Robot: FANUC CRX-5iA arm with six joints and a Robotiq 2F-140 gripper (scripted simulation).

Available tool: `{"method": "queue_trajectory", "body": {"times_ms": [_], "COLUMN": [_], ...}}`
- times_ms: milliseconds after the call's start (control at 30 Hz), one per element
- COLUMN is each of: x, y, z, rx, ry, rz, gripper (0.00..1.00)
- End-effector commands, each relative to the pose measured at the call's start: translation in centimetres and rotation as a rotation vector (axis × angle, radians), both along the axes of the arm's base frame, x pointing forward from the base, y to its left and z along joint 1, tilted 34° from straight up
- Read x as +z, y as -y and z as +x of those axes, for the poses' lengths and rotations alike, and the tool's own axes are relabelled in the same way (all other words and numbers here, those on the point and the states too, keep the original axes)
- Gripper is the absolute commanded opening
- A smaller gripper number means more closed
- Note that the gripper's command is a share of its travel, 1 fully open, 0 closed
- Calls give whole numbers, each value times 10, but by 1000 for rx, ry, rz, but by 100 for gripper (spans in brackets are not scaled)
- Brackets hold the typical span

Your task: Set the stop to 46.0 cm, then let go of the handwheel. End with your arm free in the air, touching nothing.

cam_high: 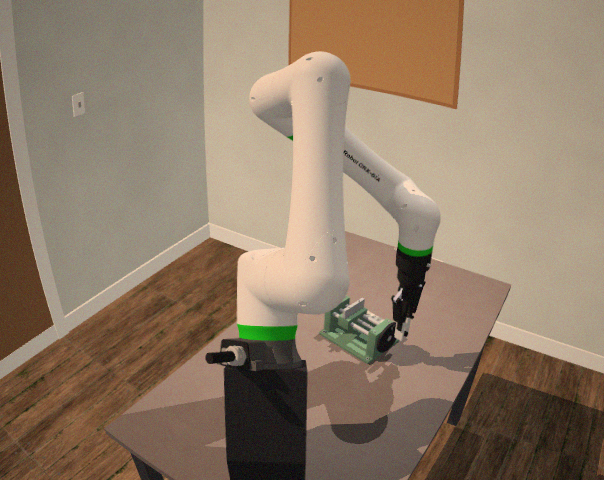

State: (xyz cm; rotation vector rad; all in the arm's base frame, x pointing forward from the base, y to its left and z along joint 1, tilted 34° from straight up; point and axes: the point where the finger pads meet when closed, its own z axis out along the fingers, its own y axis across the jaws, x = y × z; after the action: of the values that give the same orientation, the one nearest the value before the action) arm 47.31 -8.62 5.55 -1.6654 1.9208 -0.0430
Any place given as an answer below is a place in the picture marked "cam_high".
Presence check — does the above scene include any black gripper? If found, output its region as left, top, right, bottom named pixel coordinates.
left=391, top=268, right=426, bottom=341

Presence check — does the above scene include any green clamp slide with handwheel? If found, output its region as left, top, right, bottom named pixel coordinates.
left=319, top=295, right=399, bottom=364

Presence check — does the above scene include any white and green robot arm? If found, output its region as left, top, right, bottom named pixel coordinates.
left=205, top=52, right=441, bottom=371

